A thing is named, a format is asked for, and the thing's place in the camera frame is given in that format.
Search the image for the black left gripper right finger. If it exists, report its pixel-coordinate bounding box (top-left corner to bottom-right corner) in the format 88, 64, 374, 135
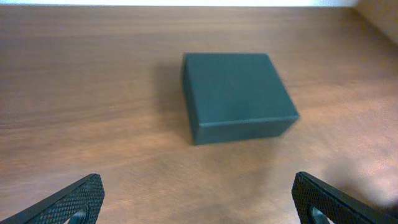
292, 172, 397, 224

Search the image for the black cardboard box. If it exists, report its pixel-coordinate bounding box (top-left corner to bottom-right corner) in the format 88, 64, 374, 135
182, 52, 300, 145

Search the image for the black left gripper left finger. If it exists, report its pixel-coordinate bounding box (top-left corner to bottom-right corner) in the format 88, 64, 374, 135
1, 174, 105, 224

